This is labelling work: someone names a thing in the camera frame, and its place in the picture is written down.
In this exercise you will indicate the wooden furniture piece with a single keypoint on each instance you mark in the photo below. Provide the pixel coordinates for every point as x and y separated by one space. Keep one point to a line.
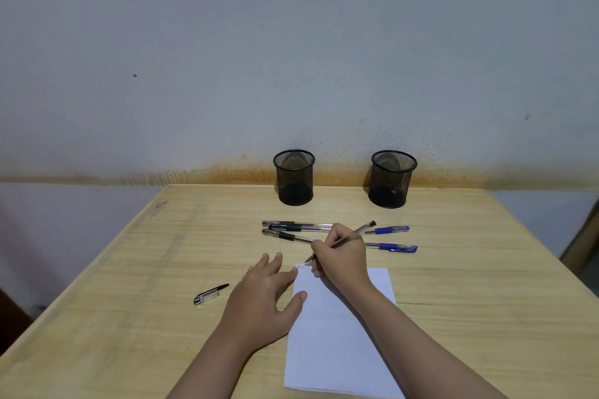
582 239

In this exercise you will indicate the person's left hand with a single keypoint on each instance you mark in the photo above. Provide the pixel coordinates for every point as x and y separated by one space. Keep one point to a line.
255 307

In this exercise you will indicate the black capped gel pen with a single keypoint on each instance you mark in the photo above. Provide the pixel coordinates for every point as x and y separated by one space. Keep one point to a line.
285 224

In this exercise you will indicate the blue capped gel pen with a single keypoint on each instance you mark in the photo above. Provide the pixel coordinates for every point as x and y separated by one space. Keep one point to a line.
397 247
391 229

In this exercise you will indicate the dark furniture piece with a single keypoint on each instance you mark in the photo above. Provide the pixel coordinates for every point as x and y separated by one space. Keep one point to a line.
11 324

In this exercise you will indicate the person's left middle finger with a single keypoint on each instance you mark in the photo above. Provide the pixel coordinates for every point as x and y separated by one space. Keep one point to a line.
275 263

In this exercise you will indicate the black clear pen cap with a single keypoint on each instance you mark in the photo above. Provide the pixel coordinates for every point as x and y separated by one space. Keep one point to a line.
208 295

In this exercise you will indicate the person's right thumb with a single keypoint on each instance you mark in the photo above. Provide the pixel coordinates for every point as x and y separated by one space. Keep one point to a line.
339 232

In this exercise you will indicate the clear black pen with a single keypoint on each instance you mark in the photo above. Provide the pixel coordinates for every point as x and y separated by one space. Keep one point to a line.
361 229

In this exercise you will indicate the person's right hand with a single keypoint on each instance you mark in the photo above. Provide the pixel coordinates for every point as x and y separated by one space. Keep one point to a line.
344 263

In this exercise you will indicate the person's left forearm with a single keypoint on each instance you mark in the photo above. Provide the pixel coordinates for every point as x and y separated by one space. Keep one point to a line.
215 368

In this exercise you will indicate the person's right forearm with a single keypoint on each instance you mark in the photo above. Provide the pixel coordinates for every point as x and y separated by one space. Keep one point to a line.
412 347

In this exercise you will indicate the white paper sheet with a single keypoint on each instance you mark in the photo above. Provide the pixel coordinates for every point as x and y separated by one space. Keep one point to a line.
327 347

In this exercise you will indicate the black mesh pen cup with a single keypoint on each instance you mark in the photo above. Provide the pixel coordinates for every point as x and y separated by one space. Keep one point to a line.
295 179
392 181

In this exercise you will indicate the person's left thumb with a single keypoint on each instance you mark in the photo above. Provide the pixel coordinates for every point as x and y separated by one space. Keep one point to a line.
295 303

